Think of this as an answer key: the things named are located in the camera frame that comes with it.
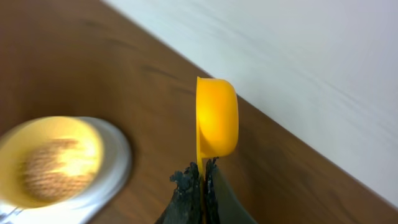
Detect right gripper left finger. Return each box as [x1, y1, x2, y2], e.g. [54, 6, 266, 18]
[155, 162, 203, 224]

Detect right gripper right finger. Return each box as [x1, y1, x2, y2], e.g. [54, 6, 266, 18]
[204, 157, 257, 224]

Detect yellow measuring scoop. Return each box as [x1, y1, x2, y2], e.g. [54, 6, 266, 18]
[196, 77, 239, 223]

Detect yellow plastic bowl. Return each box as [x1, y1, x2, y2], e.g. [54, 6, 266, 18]
[1, 116, 104, 209]

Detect white digital kitchen scale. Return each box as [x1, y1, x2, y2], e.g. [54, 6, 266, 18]
[1, 116, 132, 223]

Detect soybeans in yellow bowl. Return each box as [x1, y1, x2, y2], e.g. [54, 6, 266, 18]
[21, 139, 98, 202]

